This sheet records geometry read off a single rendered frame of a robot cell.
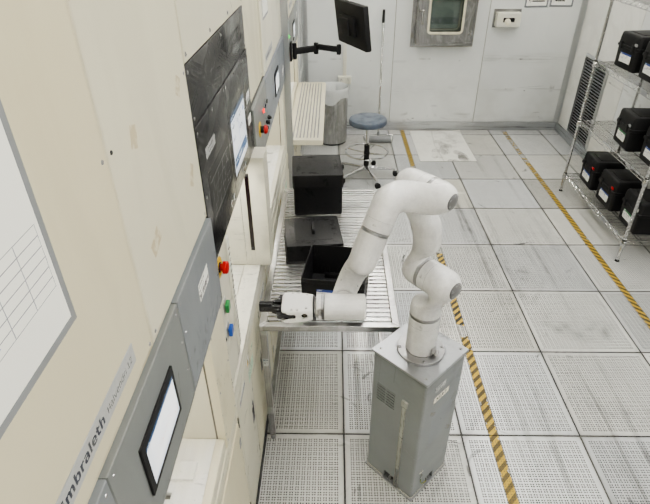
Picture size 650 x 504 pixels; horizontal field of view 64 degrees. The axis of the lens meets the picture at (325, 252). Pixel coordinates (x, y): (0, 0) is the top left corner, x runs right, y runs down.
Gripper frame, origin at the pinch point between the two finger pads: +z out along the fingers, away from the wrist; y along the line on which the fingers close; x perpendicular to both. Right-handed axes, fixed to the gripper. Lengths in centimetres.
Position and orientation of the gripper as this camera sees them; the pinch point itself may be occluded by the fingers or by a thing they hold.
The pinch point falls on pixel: (265, 306)
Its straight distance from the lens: 166.3
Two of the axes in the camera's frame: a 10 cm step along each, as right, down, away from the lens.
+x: -0.1, -8.3, -5.5
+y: 0.2, -5.5, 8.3
